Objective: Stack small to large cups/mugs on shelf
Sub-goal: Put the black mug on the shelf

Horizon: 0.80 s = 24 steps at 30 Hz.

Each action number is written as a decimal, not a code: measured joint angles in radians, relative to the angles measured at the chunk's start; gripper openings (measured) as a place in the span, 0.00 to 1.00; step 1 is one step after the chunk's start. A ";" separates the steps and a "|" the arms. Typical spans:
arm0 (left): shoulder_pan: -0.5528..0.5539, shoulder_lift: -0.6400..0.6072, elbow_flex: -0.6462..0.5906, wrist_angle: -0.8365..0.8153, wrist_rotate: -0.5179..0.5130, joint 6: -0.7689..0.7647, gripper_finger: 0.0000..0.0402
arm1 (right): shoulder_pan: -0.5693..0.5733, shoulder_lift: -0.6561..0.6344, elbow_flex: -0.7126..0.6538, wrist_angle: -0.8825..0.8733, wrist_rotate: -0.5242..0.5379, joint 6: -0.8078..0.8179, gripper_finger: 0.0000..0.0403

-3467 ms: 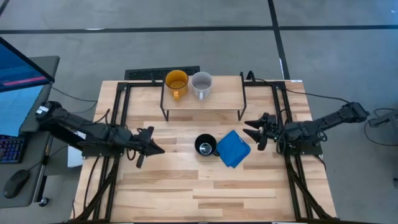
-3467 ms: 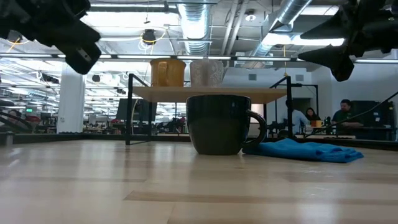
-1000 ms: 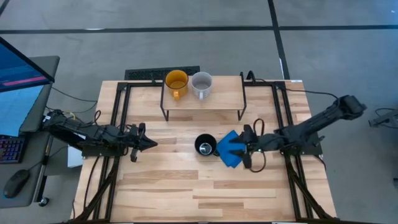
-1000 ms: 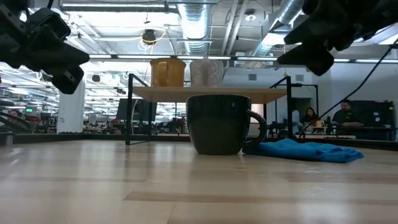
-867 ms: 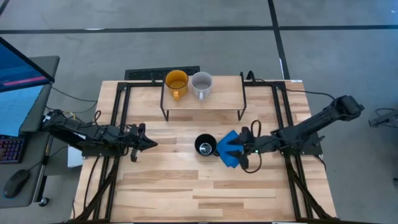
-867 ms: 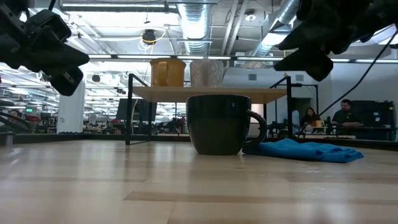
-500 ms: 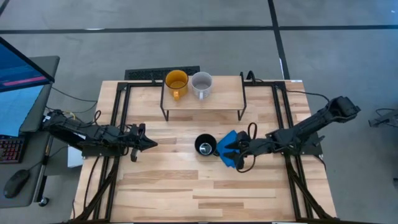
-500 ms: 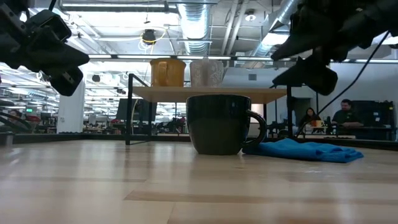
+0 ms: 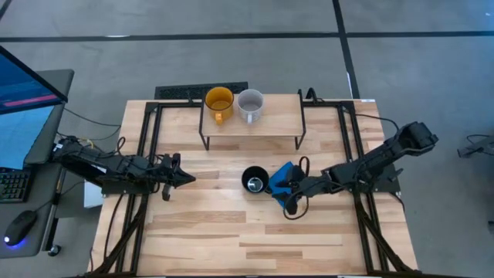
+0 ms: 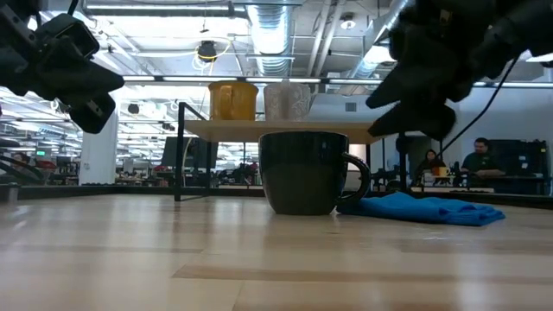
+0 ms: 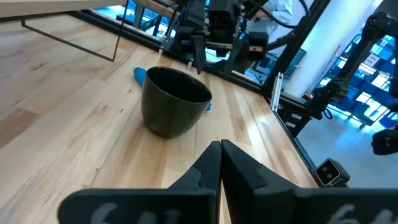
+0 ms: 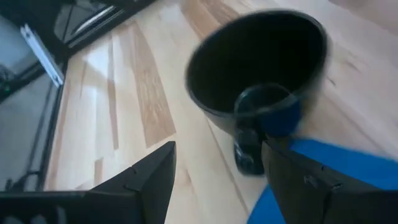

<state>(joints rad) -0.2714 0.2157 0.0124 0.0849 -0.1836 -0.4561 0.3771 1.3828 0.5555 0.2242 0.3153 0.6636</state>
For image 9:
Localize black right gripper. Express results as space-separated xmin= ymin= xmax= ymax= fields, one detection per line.
xmin=276 ymin=164 xmax=333 ymax=216

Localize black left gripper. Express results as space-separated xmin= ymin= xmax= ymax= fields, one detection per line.
xmin=152 ymin=153 xmax=197 ymax=202

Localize blue cloth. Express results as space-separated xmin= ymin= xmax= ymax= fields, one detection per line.
xmin=267 ymin=161 xmax=297 ymax=209

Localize black mug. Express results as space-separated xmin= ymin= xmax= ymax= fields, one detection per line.
xmin=241 ymin=165 xmax=270 ymax=195

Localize yellow mug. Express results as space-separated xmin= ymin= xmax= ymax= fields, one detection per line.
xmin=204 ymin=86 xmax=235 ymax=126

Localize light grey mug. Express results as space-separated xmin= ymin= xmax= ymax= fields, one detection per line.
xmin=236 ymin=88 xmax=265 ymax=124

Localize black floor grille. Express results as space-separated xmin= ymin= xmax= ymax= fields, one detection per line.
xmin=154 ymin=81 xmax=249 ymax=100

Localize white box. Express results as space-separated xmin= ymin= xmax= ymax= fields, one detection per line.
xmin=83 ymin=181 xmax=105 ymax=209

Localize grey monitor stand panel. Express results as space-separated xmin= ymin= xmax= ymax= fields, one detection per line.
xmin=23 ymin=69 xmax=75 ymax=167

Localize grey desk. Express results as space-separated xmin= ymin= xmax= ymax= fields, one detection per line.
xmin=0 ymin=161 xmax=65 ymax=259

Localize black keyboard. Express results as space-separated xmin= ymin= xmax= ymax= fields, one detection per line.
xmin=0 ymin=168 xmax=32 ymax=204

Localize black computer mouse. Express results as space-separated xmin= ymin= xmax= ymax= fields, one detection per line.
xmin=2 ymin=210 xmax=39 ymax=248

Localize computer monitor with dark screen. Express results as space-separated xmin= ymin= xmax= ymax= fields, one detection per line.
xmin=0 ymin=45 xmax=69 ymax=116

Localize black right mounting frame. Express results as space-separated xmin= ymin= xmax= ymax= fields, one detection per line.
xmin=299 ymin=98 xmax=416 ymax=277

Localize black floor cable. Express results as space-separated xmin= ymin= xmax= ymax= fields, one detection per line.
xmin=63 ymin=107 xmax=121 ymax=128

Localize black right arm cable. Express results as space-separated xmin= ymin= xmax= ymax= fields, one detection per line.
xmin=354 ymin=113 xmax=401 ymax=132

